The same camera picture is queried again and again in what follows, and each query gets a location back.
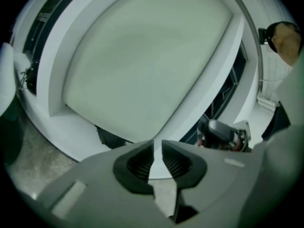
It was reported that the black framed window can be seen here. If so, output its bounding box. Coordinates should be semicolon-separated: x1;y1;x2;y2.
22;0;83;95
179;40;249;147

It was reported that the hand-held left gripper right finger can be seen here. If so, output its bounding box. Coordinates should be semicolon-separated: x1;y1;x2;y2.
161;140;270;224

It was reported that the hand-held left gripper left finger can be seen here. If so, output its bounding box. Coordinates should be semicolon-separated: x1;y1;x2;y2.
37;140;171;228

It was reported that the tall black bag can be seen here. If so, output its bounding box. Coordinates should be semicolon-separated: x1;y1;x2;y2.
25;60;39;95

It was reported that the grey roller blind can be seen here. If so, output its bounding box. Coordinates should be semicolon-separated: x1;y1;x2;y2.
63;0;234;143

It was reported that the person's head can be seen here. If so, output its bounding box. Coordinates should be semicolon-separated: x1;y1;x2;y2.
270;21;303;67

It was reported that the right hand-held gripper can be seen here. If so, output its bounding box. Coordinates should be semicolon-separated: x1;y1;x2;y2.
197;119;252;153

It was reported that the black head-worn camera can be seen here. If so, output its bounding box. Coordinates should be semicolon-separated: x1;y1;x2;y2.
258;27;270;46

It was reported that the flat black bag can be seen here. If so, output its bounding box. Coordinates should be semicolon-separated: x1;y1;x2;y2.
95;124;134;150

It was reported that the white bathtub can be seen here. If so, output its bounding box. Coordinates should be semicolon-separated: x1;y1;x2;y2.
0;43;18;118

